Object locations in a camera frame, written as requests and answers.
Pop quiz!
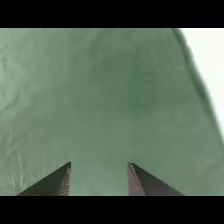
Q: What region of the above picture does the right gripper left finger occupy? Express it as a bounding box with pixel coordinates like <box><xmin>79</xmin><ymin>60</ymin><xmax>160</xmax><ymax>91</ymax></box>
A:
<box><xmin>17</xmin><ymin>161</ymin><xmax>72</xmax><ymax>197</ymax></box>

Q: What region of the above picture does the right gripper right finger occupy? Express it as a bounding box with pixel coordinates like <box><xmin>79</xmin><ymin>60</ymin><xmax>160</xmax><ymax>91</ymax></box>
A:
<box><xmin>127</xmin><ymin>161</ymin><xmax>185</xmax><ymax>197</ymax></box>

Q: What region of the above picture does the green T-shirt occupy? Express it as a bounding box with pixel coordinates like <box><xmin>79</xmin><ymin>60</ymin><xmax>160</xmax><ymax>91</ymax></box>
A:
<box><xmin>0</xmin><ymin>28</ymin><xmax>224</xmax><ymax>197</ymax></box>

